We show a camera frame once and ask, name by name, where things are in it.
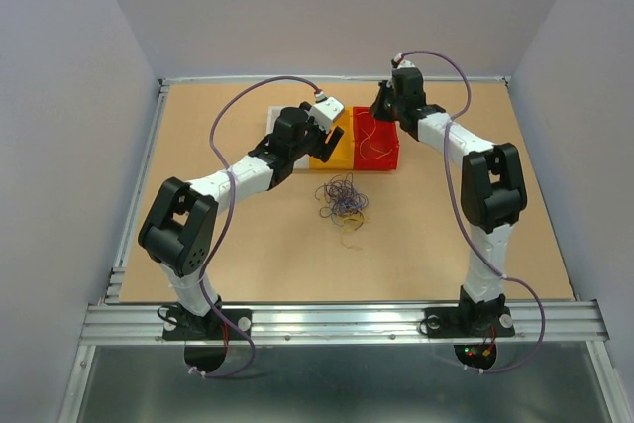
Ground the wire bundle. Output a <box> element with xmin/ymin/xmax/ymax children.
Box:
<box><xmin>313</xmin><ymin>171</ymin><xmax>371</xmax><ymax>232</ymax></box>

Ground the aluminium left side rail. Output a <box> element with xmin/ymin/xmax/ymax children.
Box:
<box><xmin>100</xmin><ymin>80</ymin><xmax>169</xmax><ymax>305</ymax></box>

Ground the white plastic bin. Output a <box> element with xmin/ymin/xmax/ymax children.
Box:
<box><xmin>265</xmin><ymin>106</ymin><xmax>312</xmax><ymax>171</ymax></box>

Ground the red plastic bin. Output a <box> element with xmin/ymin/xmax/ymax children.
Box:
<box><xmin>353</xmin><ymin>107</ymin><xmax>400</xmax><ymax>171</ymax></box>

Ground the aluminium back rail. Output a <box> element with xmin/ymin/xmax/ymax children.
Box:
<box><xmin>158</xmin><ymin>74</ymin><xmax>511</xmax><ymax>88</ymax></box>

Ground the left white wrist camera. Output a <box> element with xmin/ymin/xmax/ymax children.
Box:
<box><xmin>308</xmin><ymin>91</ymin><xmax>345</xmax><ymax>132</ymax></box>

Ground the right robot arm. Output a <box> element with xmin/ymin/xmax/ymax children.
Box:
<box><xmin>370</xmin><ymin>64</ymin><xmax>527</xmax><ymax>338</ymax></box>

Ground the aluminium rail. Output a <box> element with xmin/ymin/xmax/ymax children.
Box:
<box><xmin>158</xmin><ymin>74</ymin><xmax>511</xmax><ymax>88</ymax></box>
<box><xmin>100</xmin><ymin>80</ymin><xmax>169</xmax><ymax>305</ymax></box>
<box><xmin>79</xmin><ymin>300</ymin><xmax>609</xmax><ymax>347</ymax></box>

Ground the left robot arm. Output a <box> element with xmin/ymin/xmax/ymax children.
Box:
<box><xmin>138</xmin><ymin>98</ymin><xmax>345</xmax><ymax>338</ymax></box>

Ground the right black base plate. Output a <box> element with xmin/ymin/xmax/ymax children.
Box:
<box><xmin>422</xmin><ymin>306</ymin><xmax>516</xmax><ymax>339</ymax></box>

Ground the yellow plastic bin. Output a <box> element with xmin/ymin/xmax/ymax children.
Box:
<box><xmin>309</xmin><ymin>108</ymin><xmax>355</xmax><ymax>170</ymax></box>

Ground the yellow wire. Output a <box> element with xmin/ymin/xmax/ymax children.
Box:
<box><xmin>338</xmin><ymin>228</ymin><xmax>364</xmax><ymax>251</ymax></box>
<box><xmin>357</xmin><ymin>118</ymin><xmax>392</xmax><ymax>159</ymax></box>

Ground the aluminium front rail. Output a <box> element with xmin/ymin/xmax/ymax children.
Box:
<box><xmin>79</xmin><ymin>300</ymin><xmax>609</xmax><ymax>347</ymax></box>

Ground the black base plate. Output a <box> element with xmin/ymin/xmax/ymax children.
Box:
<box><xmin>157</xmin><ymin>304</ymin><xmax>241</xmax><ymax>341</ymax></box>
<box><xmin>422</xmin><ymin>306</ymin><xmax>516</xmax><ymax>339</ymax></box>

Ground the loose yellow wire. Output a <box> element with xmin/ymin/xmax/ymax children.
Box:
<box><xmin>338</xmin><ymin>228</ymin><xmax>364</xmax><ymax>251</ymax></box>

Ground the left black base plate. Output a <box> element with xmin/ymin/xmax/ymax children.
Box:
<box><xmin>157</xmin><ymin>304</ymin><xmax>241</xmax><ymax>341</ymax></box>

